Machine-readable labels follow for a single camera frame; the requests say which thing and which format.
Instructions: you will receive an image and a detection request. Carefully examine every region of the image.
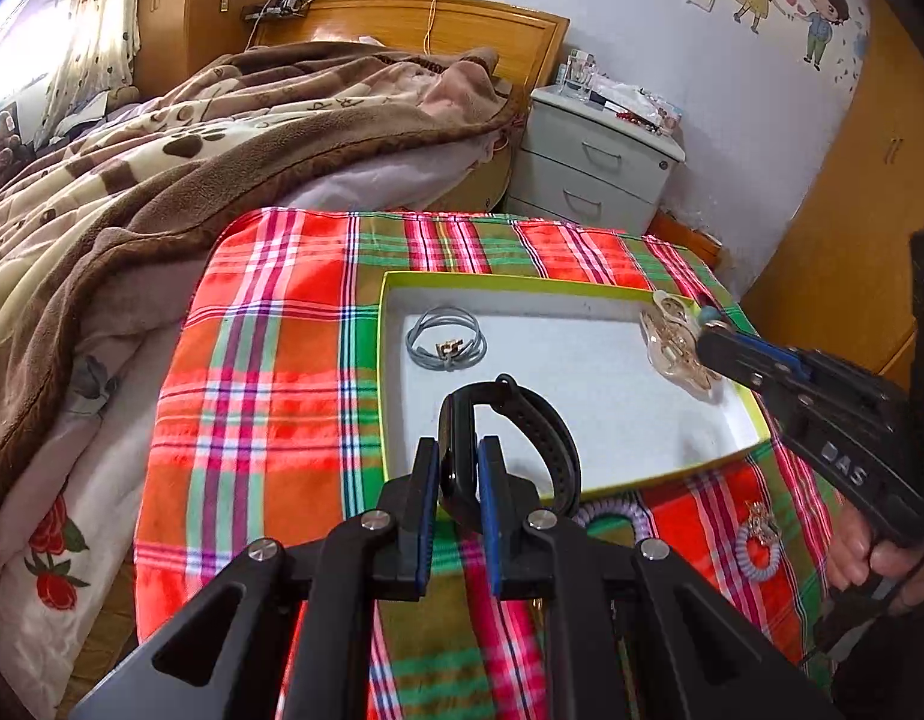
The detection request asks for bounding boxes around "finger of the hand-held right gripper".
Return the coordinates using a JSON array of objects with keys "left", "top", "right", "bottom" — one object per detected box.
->
[
  {"left": 698, "top": 306, "right": 812, "bottom": 382},
  {"left": 696, "top": 330, "right": 804, "bottom": 397}
]

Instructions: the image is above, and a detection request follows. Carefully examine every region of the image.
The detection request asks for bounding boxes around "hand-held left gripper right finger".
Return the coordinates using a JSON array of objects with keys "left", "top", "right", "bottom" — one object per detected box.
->
[{"left": 475, "top": 435, "right": 845, "bottom": 720}]

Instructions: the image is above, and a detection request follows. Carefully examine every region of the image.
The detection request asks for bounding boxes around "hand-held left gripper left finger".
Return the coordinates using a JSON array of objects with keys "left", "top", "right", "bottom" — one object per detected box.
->
[{"left": 72, "top": 436, "right": 440, "bottom": 720}]

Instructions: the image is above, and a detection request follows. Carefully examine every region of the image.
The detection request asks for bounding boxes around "clear hair claw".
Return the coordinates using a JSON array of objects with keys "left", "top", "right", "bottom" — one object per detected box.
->
[{"left": 638, "top": 292, "right": 722, "bottom": 395}]

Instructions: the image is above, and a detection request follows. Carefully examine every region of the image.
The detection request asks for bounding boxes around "black watch band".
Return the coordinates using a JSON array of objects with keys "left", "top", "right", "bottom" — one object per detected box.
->
[{"left": 438, "top": 375, "right": 583, "bottom": 533}]

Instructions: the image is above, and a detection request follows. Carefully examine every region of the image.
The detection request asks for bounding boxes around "blue spiral hair tie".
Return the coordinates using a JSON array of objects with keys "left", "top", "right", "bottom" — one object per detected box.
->
[{"left": 734, "top": 501, "right": 789, "bottom": 584}]

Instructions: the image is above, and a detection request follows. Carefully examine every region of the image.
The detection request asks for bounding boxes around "green-edged white tray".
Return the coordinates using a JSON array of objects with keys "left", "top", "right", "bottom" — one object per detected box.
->
[{"left": 376, "top": 270, "right": 772, "bottom": 515}]

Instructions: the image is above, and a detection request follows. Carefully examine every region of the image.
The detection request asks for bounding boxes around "person's right hand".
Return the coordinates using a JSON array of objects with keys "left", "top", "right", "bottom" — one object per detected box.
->
[{"left": 829, "top": 502, "right": 924, "bottom": 616}]

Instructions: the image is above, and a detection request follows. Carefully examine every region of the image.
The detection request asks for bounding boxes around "brown wooden furniture piece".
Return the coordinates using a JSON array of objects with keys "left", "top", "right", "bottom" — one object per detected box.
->
[{"left": 646, "top": 210, "right": 725, "bottom": 271}]

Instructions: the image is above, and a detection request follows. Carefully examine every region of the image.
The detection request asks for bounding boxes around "red green plaid cloth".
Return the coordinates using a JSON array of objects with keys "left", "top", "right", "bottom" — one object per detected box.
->
[{"left": 132, "top": 206, "right": 845, "bottom": 720}]

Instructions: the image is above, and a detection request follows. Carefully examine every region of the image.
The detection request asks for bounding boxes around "large wooden wardrobe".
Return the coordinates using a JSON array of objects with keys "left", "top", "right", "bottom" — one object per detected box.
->
[{"left": 739, "top": 0, "right": 924, "bottom": 391}]

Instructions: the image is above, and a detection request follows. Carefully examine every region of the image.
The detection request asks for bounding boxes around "white nightstand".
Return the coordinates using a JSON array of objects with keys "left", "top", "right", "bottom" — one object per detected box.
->
[{"left": 507, "top": 84, "right": 689, "bottom": 235}]

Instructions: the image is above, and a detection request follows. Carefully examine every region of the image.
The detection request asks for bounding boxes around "pile of small trinkets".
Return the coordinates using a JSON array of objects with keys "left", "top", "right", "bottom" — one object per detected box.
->
[{"left": 597, "top": 79, "right": 684, "bottom": 137}]

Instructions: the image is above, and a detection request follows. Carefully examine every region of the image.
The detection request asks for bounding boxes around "pale lilac sheet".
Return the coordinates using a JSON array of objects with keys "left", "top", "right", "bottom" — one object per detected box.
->
[{"left": 274, "top": 127, "right": 508, "bottom": 211}]

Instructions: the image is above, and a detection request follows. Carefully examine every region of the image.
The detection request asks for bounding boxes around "white floral bedsheet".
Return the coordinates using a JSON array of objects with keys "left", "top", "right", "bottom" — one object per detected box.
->
[{"left": 0, "top": 307, "right": 200, "bottom": 683}]

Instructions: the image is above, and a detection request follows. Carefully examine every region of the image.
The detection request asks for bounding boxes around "brown paw-print blanket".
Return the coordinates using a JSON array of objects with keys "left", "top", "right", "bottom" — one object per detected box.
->
[{"left": 0, "top": 41, "right": 527, "bottom": 541}]

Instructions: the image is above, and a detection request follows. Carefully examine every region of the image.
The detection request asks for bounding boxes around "wooden headboard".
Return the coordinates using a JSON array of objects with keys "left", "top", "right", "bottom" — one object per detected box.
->
[{"left": 248, "top": 0, "right": 572, "bottom": 91}]

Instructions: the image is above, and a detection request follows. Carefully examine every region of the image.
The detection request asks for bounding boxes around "power strip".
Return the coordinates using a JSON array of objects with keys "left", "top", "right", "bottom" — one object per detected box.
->
[{"left": 241, "top": 0, "right": 313, "bottom": 20}]

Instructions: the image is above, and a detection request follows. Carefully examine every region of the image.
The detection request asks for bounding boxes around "narrow wooden wardrobe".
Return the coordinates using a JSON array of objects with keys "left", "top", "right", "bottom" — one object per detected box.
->
[{"left": 132, "top": 0, "right": 287, "bottom": 91}]

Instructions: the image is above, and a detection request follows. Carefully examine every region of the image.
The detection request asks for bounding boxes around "spotted curtain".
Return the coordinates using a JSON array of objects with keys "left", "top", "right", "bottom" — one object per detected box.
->
[{"left": 38, "top": 0, "right": 148, "bottom": 143}]

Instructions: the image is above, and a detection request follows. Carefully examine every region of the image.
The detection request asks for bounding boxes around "purple spiral hair tie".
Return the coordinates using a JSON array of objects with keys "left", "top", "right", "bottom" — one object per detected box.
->
[{"left": 573, "top": 493, "right": 649, "bottom": 541}]

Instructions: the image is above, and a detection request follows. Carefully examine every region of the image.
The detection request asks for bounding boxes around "grey cord bracelet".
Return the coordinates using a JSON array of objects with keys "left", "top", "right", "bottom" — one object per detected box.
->
[{"left": 404, "top": 306, "right": 487, "bottom": 372}]

